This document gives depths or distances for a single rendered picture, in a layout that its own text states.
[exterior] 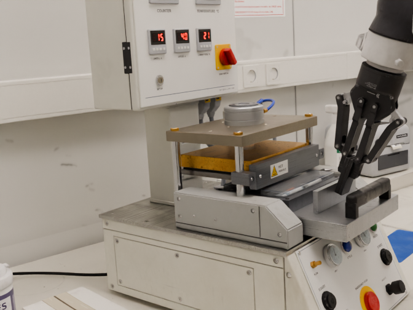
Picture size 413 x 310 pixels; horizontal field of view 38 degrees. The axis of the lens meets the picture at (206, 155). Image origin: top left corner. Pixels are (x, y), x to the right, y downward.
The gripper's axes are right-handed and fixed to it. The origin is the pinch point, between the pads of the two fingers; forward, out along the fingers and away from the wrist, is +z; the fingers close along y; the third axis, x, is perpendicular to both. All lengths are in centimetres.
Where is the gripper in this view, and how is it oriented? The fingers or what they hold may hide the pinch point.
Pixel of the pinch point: (347, 174)
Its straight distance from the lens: 109.6
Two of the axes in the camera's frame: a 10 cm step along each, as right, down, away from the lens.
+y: 7.3, 4.1, -5.4
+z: -2.1, 9.0, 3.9
